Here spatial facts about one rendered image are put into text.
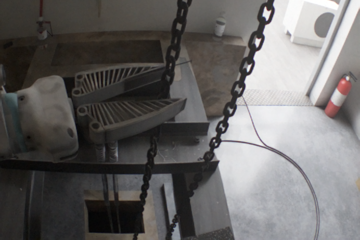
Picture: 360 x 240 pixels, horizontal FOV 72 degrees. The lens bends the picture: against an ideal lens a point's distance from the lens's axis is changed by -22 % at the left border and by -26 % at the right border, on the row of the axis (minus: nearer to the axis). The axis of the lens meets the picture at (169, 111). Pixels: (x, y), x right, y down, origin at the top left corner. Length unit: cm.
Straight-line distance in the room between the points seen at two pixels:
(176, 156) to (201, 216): 29
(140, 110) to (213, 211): 84
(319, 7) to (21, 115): 372
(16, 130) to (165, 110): 17
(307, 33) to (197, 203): 315
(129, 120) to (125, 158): 89
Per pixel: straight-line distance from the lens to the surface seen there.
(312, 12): 382
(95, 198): 187
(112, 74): 39
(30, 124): 31
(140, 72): 38
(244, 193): 203
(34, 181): 149
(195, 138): 128
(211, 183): 120
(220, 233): 84
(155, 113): 34
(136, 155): 122
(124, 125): 32
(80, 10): 187
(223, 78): 214
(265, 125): 248
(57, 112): 32
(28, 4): 192
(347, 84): 279
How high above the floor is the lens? 165
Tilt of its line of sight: 45 degrees down
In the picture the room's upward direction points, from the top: 10 degrees clockwise
